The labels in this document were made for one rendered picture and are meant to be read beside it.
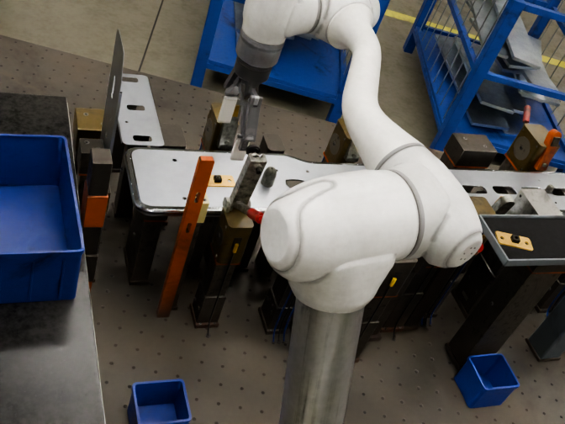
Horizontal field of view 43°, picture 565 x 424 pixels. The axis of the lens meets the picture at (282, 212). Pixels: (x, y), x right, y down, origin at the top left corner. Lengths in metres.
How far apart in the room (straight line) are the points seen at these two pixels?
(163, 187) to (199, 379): 0.44
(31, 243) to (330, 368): 0.65
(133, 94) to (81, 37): 2.13
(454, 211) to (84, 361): 0.66
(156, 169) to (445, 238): 0.85
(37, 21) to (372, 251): 3.30
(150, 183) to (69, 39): 2.40
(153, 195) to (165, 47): 2.51
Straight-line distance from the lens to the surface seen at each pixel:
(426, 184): 1.02
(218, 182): 1.68
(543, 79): 4.14
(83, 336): 1.30
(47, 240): 1.43
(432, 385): 1.91
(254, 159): 1.43
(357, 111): 1.18
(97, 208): 1.43
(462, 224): 1.02
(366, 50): 1.35
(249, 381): 1.71
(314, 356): 1.05
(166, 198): 1.61
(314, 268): 0.92
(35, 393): 1.23
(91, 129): 1.65
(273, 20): 1.40
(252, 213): 1.43
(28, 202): 1.50
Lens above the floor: 2.08
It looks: 40 degrees down
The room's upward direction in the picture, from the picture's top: 22 degrees clockwise
